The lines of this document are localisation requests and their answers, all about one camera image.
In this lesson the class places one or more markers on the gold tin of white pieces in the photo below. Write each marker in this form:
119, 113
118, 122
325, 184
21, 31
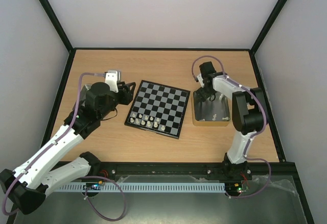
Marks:
202, 112

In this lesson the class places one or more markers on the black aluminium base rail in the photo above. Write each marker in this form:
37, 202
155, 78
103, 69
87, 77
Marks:
209, 171

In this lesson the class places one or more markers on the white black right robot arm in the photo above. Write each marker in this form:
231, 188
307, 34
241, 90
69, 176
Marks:
248, 114

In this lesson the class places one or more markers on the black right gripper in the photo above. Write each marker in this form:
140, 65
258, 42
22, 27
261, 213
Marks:
203, 91

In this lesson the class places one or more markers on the silver tray of black pieces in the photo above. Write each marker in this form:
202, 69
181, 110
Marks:
83, 91

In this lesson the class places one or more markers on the light blue cable duct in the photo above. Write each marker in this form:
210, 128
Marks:
145, 187

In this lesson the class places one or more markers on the black cage frame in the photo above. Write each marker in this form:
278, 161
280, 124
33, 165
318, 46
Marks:
282, 167

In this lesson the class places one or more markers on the black white chess board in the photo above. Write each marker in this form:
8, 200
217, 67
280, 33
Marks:
159, 101

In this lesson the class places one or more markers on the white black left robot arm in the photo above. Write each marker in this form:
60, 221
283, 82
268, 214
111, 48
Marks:
28, 185

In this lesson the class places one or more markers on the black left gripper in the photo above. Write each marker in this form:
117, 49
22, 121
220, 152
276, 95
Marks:
127, 96

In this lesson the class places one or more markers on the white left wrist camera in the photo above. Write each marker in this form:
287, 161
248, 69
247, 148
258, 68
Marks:
112, 78

